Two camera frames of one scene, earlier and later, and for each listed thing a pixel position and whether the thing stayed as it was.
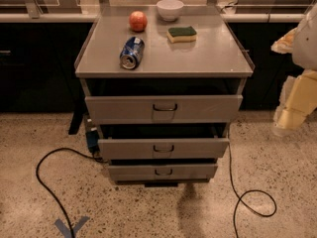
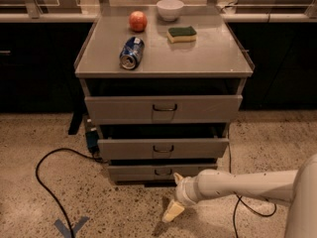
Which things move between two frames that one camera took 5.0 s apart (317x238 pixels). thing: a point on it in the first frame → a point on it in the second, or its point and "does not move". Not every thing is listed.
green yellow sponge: [182, 34] does not move
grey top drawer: [164, 109] does not move
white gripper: [306, 47] → [184, 191]
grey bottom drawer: [162, 173] does not move
